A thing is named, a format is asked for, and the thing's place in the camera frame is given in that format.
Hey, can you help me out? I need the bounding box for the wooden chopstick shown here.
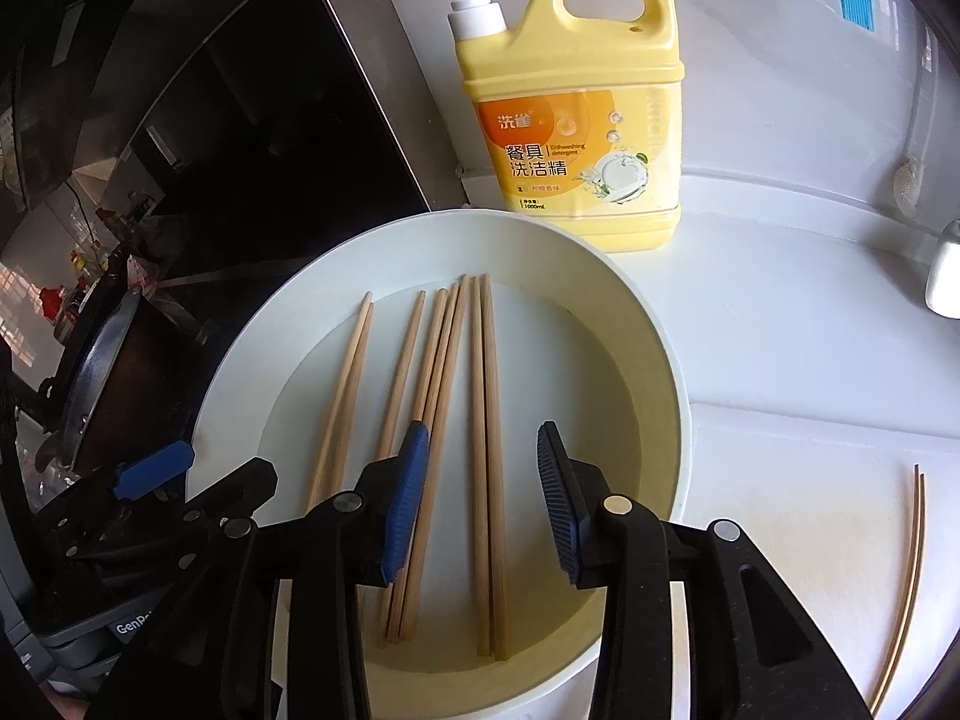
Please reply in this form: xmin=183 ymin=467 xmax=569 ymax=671
xmin=877 ymin=471 xmax=928 ymax=717
xmin=870 ymin=463 xmax=922 ymax=717

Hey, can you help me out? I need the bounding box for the dark metal wok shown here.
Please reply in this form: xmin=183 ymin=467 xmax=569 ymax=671
xmin=41 ymin=270 xmax=196 ymax=481

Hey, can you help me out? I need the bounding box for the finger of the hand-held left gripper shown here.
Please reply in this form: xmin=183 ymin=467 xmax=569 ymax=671
xmin=67 ymin=457 xmax=278 ymax=567
xmin=34 ymin=441 xmax=197 ymax=541

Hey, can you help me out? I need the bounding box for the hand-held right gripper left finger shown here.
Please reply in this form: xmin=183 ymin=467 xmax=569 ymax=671
xmin=86 ymin=422 xmax=431 ymax=720

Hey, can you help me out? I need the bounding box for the blue ribbed plastic object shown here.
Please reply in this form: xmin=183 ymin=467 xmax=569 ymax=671
xmin=835 ymin=0 xmax=886 ymax=32

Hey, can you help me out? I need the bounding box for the yellow dish detergent pump bottle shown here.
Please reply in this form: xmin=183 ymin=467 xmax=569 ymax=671
xmin=391 ymin=0 xmax=687 ymax=256

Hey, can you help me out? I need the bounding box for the bunch of wooden chopsticks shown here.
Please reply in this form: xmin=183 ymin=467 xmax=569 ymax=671
xmin=304 ymin=274 xmax=511 ymax=665

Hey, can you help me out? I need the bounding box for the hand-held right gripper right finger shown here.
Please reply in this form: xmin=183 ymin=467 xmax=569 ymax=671
xmin=536 ymin=422 xmax=875 ymax=720

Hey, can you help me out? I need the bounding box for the stainless steel spatula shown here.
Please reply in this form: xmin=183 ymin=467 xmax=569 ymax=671
xmin=924 ymin=219 xmax=960 ymax=320

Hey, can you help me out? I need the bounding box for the white plastic basin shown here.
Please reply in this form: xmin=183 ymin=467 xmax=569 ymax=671
xmin=184 ymin=208 xmax=692 ymax=720

